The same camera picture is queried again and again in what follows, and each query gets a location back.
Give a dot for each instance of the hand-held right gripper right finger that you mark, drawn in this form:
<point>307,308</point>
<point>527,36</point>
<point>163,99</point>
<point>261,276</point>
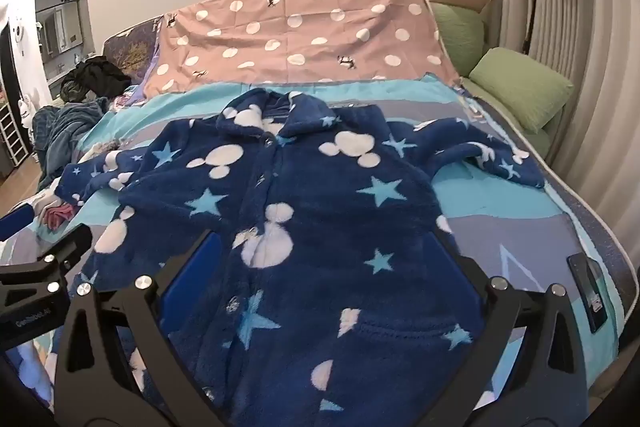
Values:
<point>472,277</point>

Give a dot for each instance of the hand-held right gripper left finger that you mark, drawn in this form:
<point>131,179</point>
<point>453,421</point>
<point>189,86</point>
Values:
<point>192,269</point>

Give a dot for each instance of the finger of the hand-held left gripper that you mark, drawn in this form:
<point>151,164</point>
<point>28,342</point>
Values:
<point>15,222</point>
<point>70,242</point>

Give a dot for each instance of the blue fleece star print jacket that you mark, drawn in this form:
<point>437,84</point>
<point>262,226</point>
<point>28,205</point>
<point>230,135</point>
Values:
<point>310,207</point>

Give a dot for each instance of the black clothes pile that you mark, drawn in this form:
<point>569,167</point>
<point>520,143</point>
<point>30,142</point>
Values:
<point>97,77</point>

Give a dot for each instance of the pink folded garment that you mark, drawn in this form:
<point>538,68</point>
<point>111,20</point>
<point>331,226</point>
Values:
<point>57,214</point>

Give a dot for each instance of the teal and grey patterned bedsheet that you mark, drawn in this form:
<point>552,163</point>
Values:
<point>500,227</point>

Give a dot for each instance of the white ladder rack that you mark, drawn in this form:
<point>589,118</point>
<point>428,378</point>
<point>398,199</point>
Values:
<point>12,132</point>

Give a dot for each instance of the blue-grey blanket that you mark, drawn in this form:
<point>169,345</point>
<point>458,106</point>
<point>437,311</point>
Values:
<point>60,127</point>

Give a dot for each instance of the black smartphone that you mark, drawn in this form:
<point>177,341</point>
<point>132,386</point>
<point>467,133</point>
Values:
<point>587,292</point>

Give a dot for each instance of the green pillow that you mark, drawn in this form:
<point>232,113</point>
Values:
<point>520,87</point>
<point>457,37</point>

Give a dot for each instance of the purple printed cloth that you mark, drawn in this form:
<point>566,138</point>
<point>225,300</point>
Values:
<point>132,52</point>

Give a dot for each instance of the mirror cabinet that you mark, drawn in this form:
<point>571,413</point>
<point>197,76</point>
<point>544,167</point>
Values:
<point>60,27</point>

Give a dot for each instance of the beige curtain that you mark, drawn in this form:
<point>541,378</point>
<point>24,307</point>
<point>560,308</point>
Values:
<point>590,57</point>

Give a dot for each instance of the pink polka dot sheet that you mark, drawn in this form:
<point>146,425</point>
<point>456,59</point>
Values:
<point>300,22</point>

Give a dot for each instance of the white round wall fixture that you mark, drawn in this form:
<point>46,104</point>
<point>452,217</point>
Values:
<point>18,33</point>

